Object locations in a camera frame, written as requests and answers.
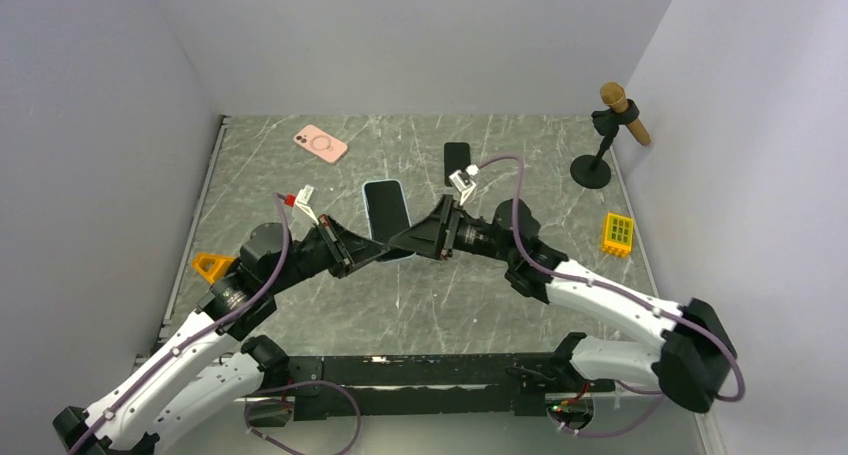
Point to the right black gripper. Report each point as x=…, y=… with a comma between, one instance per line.
x=429, y=236

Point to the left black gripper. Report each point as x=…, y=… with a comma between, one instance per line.
x=355, y=250

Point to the blue phone case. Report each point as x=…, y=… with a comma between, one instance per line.
x=366, y=200

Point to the pink phone case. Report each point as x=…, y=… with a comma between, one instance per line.
x=321, y=144

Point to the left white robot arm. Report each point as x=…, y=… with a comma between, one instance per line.
x=212, y=358

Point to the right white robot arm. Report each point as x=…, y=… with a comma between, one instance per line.
x=682, y=350

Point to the orange triangular plastic piece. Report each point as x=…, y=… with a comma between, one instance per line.
x=212, y=267

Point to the black microphone stand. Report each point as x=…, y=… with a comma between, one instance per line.
x=592, y=171

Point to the yellow toy block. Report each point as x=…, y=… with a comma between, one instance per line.
x=617, y=235

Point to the gold microphone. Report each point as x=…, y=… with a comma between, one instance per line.
x=614, y=96

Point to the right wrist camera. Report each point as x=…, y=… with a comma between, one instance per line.
x=463, y=181

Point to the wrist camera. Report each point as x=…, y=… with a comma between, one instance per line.
x=463, y=181
x=300, y=206

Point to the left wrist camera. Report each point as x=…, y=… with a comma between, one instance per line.
x=300, y=206

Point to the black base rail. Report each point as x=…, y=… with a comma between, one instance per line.
x=318, y=388

